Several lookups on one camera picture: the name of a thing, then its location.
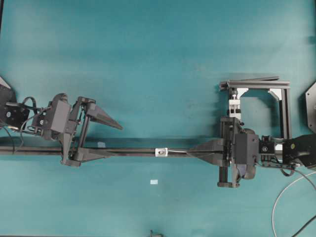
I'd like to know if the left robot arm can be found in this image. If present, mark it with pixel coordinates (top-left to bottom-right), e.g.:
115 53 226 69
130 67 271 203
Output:
0 79 122 166

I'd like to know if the grey camera box left wrist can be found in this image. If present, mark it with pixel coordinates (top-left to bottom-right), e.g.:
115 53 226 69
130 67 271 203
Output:
43 93 71 133

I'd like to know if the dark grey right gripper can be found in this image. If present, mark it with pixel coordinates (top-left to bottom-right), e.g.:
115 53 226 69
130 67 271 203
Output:
188 117 258 188

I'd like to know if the grey tape patch on rail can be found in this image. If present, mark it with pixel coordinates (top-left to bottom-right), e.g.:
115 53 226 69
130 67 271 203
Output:
97 142 106 148

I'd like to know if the black aluminium frame stand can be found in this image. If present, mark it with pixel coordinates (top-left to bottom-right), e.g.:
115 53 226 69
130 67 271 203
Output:
219 76 292 139

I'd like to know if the small white label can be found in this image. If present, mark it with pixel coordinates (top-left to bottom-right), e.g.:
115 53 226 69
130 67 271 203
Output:
150 179 158 185

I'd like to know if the grey camera box right wrist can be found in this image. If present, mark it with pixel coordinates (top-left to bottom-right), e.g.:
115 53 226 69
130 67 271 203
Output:
235 128 259 165

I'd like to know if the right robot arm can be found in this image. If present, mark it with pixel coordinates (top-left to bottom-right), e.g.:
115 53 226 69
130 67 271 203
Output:
187 117 316 188

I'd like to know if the thin grey wire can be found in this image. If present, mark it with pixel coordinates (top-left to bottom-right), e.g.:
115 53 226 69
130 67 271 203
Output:
165 149 316 237

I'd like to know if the silver metal fitting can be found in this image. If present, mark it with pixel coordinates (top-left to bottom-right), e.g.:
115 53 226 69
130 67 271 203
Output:
155 148 168 157

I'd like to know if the long black aluminium rail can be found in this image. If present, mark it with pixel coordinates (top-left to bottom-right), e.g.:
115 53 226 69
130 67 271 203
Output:
0 145 226 157

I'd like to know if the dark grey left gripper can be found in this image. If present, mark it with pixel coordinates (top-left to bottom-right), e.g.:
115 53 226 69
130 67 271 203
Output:
59 96 123 167

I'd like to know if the black cable bottom right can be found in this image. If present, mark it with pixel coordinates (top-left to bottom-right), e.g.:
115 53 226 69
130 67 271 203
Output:
291 208 316 237

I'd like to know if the dark object bottom edge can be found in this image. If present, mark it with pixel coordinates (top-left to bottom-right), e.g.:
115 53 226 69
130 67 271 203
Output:
150 230 163 237

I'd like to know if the grey camera box wrist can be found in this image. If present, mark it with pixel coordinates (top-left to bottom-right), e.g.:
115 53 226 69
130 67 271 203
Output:
235 128 259 165
43 93 71 133

